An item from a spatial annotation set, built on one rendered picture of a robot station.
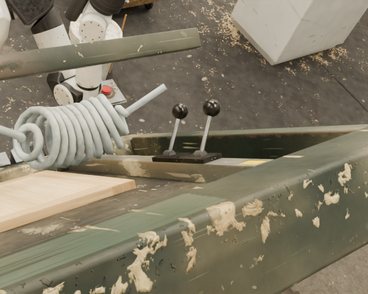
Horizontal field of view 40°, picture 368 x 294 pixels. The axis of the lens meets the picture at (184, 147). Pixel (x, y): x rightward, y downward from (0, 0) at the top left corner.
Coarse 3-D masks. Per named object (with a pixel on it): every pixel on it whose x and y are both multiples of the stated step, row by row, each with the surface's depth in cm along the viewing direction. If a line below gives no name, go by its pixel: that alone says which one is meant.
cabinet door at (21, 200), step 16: (32, 176) 149; (48, 176) 142; (64, 176) 136; (80, 176) 130; (96, 176) 125; (0, 192) 132; (16, 192) 127; (32, 192) 122; (48, 192) 117; (64, 192) 113; (80, 192) 108; (96, 192) 105; (112, 192) 107; (0, 208) 110; (16, 208) 106; (32, 208) 101; (48, 208) 99; (64, 208) 101; (0, 224) 94; (16, 224) 96
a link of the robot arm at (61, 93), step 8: (48, 32) 140; (56, 32) 141; (64, 32) 144; (40, 40) 141; (48, 40) 141; (56, 40) 141; (64, 40) 143; (40, 48) 143; (56, 72) 145; (64, 72) 145; (72, 72) 146; (48, 80) 146; (56, 80) 144; (56, 88) 144; (64, 88) 142; (56, 96) 146; (64, 96) 144; (72, 96) 143; (64, 104) 146
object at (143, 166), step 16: (96, 160) 142; (112, 160) 134; (128, 160) 126; (144, 160) 121; (224, 160) 99; (240, 160) 96; (144, 176) 121; (160, 176) 115; (176, 176) 110; (192, 176) 105; (208, 176) 100; (224, 176) 96
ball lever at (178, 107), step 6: (174, 108) 115; (180, 108) 115; (186, 108) 115; (174, 114) 115; (180, 114) 115; (186, 114) 116; (174, 126) 116; (174, 132) 115; (174, 138) 115; (168, 150) 114
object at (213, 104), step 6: (204, 102) 106; (210, 102) 105; (216, 102) 105; (204, 108) 105; (210, 108) 105; (216, 108) 105; (210, 114) 105; (216, 114) 106; (210, 120) 106; (204, 132) 105; (204, 138) 105; (204, 144) 105; (198, 150) 105; (204, 150) 104; (198, 156) 104
